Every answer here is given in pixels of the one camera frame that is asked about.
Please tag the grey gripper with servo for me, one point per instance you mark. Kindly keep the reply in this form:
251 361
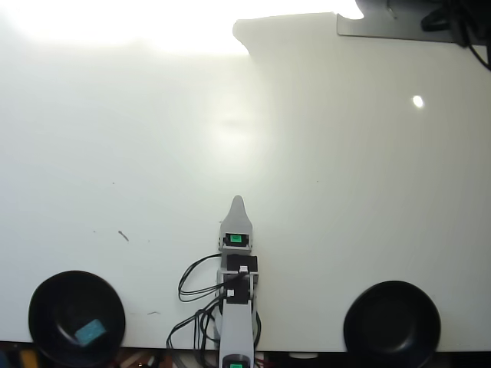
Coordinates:
235 238

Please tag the blue foam cube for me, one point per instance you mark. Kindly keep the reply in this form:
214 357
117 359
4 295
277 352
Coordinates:
89 332

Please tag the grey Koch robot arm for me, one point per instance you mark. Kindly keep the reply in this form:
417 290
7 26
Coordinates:
238 326

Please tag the black bowl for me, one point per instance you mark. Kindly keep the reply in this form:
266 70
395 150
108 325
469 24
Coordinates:
76 303
392 326

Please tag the grey metal base plate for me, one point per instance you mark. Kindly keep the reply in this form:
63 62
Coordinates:
399 28

